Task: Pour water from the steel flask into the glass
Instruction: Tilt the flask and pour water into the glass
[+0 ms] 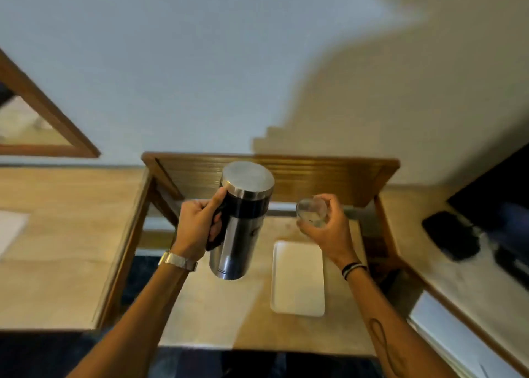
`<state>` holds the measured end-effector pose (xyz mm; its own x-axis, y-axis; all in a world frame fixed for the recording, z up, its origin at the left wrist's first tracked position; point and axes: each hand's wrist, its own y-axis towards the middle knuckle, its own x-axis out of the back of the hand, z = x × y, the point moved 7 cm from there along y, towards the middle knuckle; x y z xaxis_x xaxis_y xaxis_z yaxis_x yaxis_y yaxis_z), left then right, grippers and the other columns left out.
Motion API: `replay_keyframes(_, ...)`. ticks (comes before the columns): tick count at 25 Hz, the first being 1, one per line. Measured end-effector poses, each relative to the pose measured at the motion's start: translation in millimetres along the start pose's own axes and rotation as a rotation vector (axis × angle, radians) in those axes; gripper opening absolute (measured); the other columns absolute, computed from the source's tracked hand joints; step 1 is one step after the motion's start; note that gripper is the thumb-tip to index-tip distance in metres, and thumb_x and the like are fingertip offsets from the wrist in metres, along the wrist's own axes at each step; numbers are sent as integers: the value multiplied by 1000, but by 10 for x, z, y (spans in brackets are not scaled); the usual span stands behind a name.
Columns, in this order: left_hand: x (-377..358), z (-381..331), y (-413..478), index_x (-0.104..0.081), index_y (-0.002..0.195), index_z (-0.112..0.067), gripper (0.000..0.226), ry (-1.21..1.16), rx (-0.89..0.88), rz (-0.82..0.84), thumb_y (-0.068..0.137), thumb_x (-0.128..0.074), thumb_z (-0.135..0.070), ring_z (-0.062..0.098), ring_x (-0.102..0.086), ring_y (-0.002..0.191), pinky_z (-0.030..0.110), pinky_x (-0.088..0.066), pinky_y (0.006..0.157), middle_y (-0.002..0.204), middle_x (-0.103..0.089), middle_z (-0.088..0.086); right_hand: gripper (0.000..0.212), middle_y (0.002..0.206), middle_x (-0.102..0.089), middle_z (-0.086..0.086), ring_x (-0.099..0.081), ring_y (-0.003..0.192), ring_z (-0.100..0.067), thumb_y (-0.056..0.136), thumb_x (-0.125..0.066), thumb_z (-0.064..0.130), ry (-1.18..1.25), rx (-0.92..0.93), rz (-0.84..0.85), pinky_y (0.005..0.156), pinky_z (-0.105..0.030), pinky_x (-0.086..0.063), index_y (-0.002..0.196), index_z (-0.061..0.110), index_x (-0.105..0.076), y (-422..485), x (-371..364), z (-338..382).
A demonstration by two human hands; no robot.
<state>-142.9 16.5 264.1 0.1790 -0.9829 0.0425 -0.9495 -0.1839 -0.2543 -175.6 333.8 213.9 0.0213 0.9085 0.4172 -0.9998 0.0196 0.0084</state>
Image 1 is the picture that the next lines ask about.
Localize black remote control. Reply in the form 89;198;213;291
422;211;481;262

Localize silver wristwatch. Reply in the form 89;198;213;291
158;250;198;273

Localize wooden chair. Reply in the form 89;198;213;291
141;152;401;267

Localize black and white wristbands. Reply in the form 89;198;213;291
341;261;368;281

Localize white rectangular tray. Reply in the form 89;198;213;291
270;241;326;317

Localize person's right hand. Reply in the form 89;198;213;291
296;193;359;270

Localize person's left forearm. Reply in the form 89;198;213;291
66;260;195;378

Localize clear drinking glass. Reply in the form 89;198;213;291
296;198;328;228

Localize wooden framed mirror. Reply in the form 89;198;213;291
0;49;101;159

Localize white paper sheet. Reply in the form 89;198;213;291
0;210;29;258

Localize person's right forearm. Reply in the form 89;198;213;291
345;266;457;378

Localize stainless steel thermos jug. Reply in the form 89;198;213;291
205;161;275;281

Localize person's left hand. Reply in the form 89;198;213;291
171;187;228;262

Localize black television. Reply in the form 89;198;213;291
446;142;529;291

